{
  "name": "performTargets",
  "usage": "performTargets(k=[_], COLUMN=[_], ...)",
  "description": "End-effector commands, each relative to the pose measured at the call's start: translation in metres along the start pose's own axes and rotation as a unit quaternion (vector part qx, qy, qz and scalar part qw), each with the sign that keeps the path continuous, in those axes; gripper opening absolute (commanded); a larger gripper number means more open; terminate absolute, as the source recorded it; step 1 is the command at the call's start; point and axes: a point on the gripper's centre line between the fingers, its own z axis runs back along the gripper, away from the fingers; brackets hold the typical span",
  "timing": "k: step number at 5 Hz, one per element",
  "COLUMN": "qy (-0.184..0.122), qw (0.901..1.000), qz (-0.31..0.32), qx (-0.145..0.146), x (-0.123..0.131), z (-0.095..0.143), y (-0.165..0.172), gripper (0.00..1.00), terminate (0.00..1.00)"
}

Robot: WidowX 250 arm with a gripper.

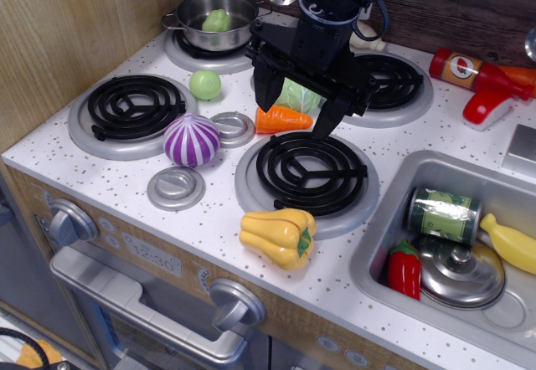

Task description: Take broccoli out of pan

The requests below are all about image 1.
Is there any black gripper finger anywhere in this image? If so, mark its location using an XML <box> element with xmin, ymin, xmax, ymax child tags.
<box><xmin>312</xmin><ymin>97</ymin><xmax>352</xmax><ymax>140</ymax></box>
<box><xmin>254</xmin><ymin>62</ymin><xmax>285</xmax><ymax>111</ymax></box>

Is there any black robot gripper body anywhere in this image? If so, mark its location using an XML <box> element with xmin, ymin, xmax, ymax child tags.
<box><xmin>246</xmin><ymin>17</ymin><xmax>379</xmax><ymax>116</ymax></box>

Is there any green toy broccoli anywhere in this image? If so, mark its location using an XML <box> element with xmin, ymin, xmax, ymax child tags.
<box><xmin>202</xmin><ymin>9</ymin><xmax>231</xmax><ymax>32</ymax></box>

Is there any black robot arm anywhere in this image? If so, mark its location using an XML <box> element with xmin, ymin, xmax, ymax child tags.
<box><xmin>246</xmin><ymin>0</ymin><xmax>386</xmax><ymax>140</ymax></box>

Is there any green toy cabbage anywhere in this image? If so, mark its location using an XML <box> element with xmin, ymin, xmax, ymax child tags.
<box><xmin>275</xmin><ymin>78</ymin><xmax>324</xmax><ymax>114</ymax></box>

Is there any orange toy carrot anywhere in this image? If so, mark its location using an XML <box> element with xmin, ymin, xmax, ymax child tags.
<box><xmin>255</xmin><ymin>105</ymin><xmax>313</xmax><ymax>134</ymax></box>

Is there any silver stove top knob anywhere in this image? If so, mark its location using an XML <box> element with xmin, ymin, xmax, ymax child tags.
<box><xmin>147</xmin><ymin>167</ymin><xmax>205</xmax><ymax>211</ymax></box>
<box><xmin>211</xmin><ymin>111</ymin><xmax>255</xmax><ymax>148</ymax></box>

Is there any white toy bottle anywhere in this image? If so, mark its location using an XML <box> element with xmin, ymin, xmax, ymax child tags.
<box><xmin>349</xmin><ymin>20</ymin><xmax>387</xmax><ymax>51</ymax></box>

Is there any light green toy apple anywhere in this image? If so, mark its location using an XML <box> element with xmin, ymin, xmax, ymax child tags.
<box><xmin>188</xmin><ymin>69</ymin><xmax>221</xmax><ymax>100</ymax></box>

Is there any front right black burner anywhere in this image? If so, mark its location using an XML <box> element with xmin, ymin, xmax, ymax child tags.
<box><xmin>234</xmin><ymin>131</ymin><xmax>380</xmax><ymax>240</ymax></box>

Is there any black burner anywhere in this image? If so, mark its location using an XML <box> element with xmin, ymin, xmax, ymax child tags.
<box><xmin>343</xmin><ymin>52</ymin><xmax>434</xmax><ymax>129</ymax></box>
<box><xmin>163</xmin><ymin>8</ymin><xmax>273</xmax><ymax>75</ymax></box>
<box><xmin>68</xmin><ymin>75</ymin><xmax>198</xmax><ymax>161</ymax></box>
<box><xmin>234</xmin><ymin>131</ymin><xmax>380</xmax><ymax>240</ymax></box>

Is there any rear right black burner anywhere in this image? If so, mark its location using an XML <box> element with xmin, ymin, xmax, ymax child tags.
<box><xmin>343</xmin><ymin>52</ymin><xmax>434</xmax><ymax>129</ymax></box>

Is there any small steel pot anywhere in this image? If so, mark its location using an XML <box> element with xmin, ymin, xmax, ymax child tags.
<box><xmin>162</xmin><ymin>0</ymin><xmax>261</xmax><ymax>52</ymax></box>

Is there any purple striped toy onion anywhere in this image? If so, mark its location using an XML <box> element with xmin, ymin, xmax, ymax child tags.
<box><xmin>162</xmin><ymin>113</ymin><xmax>221</xmax><ymax>167</ymax></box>

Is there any rear left black burner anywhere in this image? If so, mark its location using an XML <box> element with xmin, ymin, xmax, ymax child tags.
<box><xmin>163</xmin><ymin>8</ymin><xmax>273</xmax><ymax>75</ymax></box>

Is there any yellow toy bell pepper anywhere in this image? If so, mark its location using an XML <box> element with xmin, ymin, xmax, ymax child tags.
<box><xmin>239</xmin><ymin>208</ymin><xmax>317</xmax><ymax>270</ymax></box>

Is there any red toy ketchup bottle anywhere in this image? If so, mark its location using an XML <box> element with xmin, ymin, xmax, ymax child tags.
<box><xmin>429</xmin><ymin>49</ymin><xmax>533</xmax><ymax>100</ymax></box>

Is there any front left black burner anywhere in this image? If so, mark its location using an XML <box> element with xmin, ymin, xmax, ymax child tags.
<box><xmin>68</xmin><ymin>75</ymin><xmax>198</xmax><ymax>161</ymax></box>

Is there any green labelled toy can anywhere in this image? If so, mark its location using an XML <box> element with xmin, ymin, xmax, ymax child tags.
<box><xmin>406</xmin><ymin>187</ymin><xmax>482</xmax><ymax>245</ymax></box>

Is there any red toy chili pepper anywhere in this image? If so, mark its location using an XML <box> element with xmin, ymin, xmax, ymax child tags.
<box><xmin>387</xmin><ymin>239</ymin><xmax>421</xmax><ymax>301</ymax></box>

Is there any silver faucet base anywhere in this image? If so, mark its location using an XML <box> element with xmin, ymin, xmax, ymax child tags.
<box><xmin>502</xmin><ymin>124</ymin><xmax>536</xmax><ymax>177</ymax></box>

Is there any orange toy food piece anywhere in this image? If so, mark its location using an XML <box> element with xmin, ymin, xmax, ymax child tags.
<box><xmin>498</xmin><ymin>65</ymin><xmax>536</xmax><ymax>89</ymax></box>

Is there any oven clock display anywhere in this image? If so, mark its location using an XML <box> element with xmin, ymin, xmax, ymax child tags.
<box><xmin>121</xmin><ymin>232</ymin><xmax>183</xmax><ymax>278</ymax></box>

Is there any steel pot lid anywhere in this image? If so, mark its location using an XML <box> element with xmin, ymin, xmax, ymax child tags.
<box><xmin>414</xmin><ymin>235</ymin><xmax>506</xmax><ymax>310</ymax></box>

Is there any silver hanging utensil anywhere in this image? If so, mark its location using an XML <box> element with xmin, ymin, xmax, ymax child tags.
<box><xmin>524</xmin><ymin>27</ymin><xmax>536</xmax><ymax>61</ymax></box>

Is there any right silver oven knob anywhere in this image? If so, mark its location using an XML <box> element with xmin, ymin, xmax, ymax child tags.
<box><xmin>209</xmin><ymin>278</ymin><xmax>266</xmax><ymax>332</ymax></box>

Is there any silver oven knob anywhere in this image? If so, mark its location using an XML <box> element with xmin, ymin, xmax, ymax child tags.
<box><xmin>209</xmin><ymin>278</ymin><xmax>266</xmax><ymax>332</ymax></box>
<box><xmin>49</xmin><ymin>198</ymin><xmax>99</xmax><ymax>246</ymax></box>

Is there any yellow toy banana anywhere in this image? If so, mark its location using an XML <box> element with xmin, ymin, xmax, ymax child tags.
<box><xmin>480</xmin><ymin>213</ymin><xmax>535</xmax><ymax>275</ymax></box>

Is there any left silver oven knob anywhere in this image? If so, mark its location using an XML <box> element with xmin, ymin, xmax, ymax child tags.
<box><xmin>49</xmin><ymin>198</ymin><xmax>99</xmax><ymax>246</ymax></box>

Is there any silver toy sink basin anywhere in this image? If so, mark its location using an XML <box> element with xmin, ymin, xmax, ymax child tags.
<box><xmin>350</xmin><ymin>151</ymin><xmax>535</xmax><ymax>369</ymax></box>

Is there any yellow toy on floor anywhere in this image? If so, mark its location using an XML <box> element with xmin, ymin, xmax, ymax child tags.
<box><xmin>16</xmin><ymin>340</ymin><xmax>63</xmax><ymax>369</ymax></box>

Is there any silver oven door handle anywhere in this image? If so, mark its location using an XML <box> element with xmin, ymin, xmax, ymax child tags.
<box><xmin>50</xmin><ymin>248</ymin><xmax>248</xmax><ymax>369</ymax></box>

